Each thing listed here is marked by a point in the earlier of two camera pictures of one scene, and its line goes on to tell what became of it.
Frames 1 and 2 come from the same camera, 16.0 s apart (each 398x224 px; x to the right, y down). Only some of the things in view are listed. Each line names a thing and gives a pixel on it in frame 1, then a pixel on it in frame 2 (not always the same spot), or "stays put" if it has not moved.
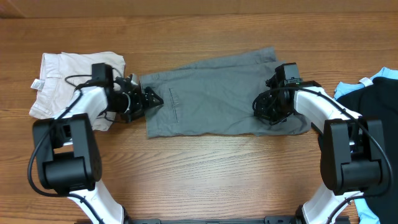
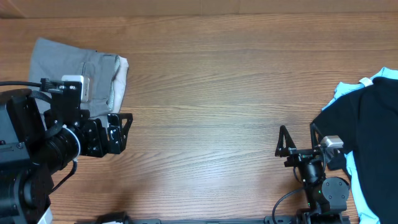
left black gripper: (138, 108) to (99, 147)
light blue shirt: (364, 214) stays put
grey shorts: (216, 99) to (51, 61)
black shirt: (379, 101) stays put
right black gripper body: (272, 110) to (299, 155)
